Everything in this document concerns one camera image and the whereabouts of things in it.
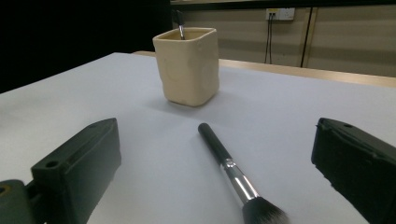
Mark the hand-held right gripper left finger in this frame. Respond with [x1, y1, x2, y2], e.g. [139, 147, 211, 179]
[31, 117, 122, 224]

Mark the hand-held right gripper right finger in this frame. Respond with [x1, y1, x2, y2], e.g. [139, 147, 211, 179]
[310, 117, 396, 224]

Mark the large black powder brush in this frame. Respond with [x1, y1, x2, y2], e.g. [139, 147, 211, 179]
[197, 122, 291, 224]

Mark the beige square ceramic cup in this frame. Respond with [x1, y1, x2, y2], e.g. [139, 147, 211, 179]
[152, 27, 220, 107]

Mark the thin black makeup brush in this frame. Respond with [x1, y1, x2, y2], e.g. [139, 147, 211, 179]
[172, 8, 187, 41]

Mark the black wall cable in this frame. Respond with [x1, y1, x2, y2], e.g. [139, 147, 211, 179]
[264, 13, 271, 64]
[268, 13, 275, 65]

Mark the white wall socket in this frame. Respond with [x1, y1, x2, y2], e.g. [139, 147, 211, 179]
[265, 7, 296, 21]

